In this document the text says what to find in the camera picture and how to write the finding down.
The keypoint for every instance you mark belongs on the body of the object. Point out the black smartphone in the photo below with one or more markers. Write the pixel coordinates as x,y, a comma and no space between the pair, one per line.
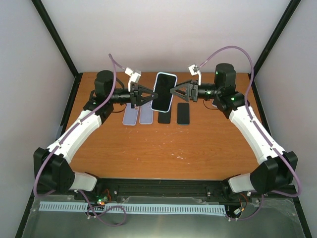
164,118

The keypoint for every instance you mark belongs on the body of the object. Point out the lavender phone case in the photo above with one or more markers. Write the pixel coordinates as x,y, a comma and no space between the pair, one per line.
146,114
130,115

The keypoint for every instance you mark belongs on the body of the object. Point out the black frame post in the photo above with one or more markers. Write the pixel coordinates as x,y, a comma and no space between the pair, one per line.
40,8
286,16

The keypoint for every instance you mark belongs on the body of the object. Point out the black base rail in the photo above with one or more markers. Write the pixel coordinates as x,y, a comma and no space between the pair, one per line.
118,188

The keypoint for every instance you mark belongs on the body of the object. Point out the black frame post left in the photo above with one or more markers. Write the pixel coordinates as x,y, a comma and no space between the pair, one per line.
40,8

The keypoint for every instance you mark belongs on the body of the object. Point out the black frame post right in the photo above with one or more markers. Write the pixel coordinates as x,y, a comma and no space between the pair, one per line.
286,16

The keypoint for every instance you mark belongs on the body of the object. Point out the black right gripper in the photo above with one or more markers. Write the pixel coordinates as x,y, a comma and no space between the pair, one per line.
191,91

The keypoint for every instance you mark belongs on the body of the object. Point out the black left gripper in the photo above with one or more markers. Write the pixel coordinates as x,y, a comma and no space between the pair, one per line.
136,95

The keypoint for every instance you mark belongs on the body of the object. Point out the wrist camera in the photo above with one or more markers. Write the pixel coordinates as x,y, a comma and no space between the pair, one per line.
134,76
195,70

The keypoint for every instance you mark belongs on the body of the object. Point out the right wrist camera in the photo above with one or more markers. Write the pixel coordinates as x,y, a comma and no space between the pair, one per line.
195,70

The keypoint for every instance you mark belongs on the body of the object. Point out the metal base plate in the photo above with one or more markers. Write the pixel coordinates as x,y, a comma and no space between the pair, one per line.
269,217

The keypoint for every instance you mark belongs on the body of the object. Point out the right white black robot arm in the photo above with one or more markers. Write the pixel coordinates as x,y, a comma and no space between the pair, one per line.
276,166

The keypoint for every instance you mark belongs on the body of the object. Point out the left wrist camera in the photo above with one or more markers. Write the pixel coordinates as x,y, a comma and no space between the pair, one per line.
134,76

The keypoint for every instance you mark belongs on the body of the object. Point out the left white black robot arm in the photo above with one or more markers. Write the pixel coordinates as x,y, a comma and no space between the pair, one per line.
52,165

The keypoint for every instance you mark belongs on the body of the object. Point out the light blue cable duct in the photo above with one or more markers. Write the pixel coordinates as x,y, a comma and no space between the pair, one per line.
141,209

